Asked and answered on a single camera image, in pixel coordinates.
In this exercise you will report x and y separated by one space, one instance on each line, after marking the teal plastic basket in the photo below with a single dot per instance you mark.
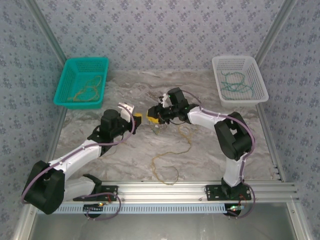
65 75

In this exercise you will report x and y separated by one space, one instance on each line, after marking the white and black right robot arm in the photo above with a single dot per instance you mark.
205 117

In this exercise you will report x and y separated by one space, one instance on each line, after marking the white plastic basket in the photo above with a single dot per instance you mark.
260 82

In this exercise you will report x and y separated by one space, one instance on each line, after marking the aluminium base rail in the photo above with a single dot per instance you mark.
162 191

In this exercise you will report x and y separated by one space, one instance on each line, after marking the grey metal shelf panel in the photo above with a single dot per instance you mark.
162 227

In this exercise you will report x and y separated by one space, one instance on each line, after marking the black controller board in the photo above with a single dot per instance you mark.
93 208
235 210

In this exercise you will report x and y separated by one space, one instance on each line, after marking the aluminium frame post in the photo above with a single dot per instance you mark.
277 27
47 27

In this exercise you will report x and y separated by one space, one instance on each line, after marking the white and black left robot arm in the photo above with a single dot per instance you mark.
75 157

